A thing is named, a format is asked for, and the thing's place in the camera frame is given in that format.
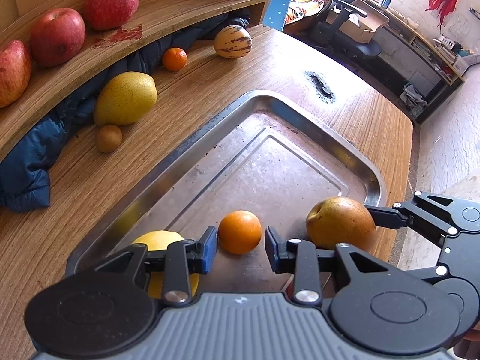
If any yellow lemon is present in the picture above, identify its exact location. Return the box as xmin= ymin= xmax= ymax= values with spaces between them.
xmin=133 ymin=230 xmax=184 ymax=299

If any red apple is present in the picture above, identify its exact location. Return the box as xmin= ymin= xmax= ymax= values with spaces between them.
xmin=83 ymin=0 xmax=140 ymax=31
xmin=0 ymin=40 xmax=32 ymax=108
xmin=30 ymin=8 xmax=86 ymax=68

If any small orange tangerine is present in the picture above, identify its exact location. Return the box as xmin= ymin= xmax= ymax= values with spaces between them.
xmin=218 ymin=211 xmax=262 ymax=255

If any small tangerine behind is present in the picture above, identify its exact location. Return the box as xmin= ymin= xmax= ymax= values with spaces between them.
xmin=162 ymin=47 xmax=188 ymax=72

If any cardboard box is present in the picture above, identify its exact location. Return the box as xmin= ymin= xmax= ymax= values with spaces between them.
xmin=340 ymin=7 xmax=389 ymax=44

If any small brown round fruit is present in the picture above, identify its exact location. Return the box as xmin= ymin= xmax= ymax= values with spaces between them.
xmin=95 ymin=124 xmax=123 ymax=154

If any wooden shelf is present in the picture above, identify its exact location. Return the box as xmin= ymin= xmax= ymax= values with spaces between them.
xmin=1 ymin=0 xmax=268 ymax=156

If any metal tray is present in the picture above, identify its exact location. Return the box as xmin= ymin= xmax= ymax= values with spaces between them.
xmin=65 ymin=91 xmax=386 ymax=275

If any striped pepino melon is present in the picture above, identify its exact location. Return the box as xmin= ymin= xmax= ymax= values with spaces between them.
xmin=214 ymin=25 xmax=252 ymax=59

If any large yellow pear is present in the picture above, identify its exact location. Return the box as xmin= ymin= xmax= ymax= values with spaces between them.
xmin=94 ymin=72 xmax=158 ymax=127

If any dark blue jacket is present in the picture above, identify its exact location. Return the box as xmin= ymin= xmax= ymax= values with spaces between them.
xmin=0 ymin=7 xmax=251 ymax=212

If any black office chair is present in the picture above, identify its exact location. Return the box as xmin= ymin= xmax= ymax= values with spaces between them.
xmin=308 ymin=0 xmax=389 ymax=59

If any long side desk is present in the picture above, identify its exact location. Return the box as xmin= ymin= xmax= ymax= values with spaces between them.
xmin=360 ymin=0 xmax=465 ymax=125

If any brown russet pear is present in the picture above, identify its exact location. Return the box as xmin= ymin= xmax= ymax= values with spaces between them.
xmin=306 ymin=197 xmax=377 ymax=251

